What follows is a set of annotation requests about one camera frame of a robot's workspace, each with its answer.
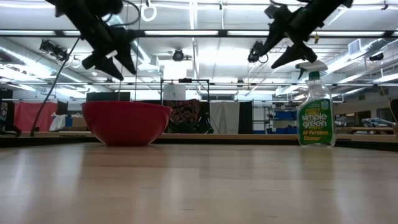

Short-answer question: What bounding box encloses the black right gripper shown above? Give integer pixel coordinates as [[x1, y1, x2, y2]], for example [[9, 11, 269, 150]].
[[259, 4, 324, 69]]

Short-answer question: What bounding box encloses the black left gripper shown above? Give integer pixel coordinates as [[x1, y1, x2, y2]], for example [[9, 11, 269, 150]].
[[81, 21, 137, 82]]

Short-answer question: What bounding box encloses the black ceiling-mounted device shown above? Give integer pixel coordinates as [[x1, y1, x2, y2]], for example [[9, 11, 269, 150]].
[[39, 39, 70, 62], [247, 40, 269, 64]]

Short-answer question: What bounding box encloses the black monitor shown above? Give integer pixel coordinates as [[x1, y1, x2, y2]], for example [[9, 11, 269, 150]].
[[85, 91, 131, 102]]

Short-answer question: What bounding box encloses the red plastic bowl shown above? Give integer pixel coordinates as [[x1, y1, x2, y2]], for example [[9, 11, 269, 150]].
[[81, 100, 173, 147]]

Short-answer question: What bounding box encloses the blue storage bin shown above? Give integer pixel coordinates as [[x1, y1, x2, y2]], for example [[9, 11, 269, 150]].
[[274, 111, 297, 120]]

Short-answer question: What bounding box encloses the black slanted pole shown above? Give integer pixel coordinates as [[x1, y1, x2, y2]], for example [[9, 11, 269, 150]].
[[30, 36, 82, 137]]

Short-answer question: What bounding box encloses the cardboard box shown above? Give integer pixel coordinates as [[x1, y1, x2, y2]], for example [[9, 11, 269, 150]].
[[71, 116, 88, 128]]

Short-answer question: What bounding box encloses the patterned dark cloth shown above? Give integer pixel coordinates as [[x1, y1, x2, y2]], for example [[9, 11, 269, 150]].
[[164, 98, 202, 134]]

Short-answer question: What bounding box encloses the black cloth curtain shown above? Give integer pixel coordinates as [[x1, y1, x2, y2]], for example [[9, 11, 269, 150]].
[[238, 101, 254, 135]]

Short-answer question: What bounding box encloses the white crumpled cloth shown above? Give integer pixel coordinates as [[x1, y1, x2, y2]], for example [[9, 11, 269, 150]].
[[49, 113, 67, 132]]

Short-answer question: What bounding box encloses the green cleaner spray bottle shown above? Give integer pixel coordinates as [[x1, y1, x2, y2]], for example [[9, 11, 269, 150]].
[[295, 60, 337, 148]]

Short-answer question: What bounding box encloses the person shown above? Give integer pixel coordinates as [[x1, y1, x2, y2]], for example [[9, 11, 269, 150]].
[[174, 107, 201, 134]]

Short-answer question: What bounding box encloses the white cloth curtain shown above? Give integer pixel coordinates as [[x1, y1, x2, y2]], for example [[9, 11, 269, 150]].
[[209, 101, 240, 135]]

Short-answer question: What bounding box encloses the red cloth curtain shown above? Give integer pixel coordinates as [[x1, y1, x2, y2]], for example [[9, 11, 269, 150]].
[[14, 101, 59, 132]]

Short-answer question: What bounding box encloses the white hanging ring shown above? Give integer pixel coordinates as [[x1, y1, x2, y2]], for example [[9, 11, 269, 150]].
[[141, 1, 158, 23]]

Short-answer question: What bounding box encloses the black metal frame stand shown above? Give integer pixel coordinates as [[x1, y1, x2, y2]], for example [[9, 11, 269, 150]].
[[160, 78, 211, 106]]

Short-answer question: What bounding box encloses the black horizontal frame bar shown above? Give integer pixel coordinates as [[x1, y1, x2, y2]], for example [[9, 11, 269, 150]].
[[0, 29, 398, 39]]

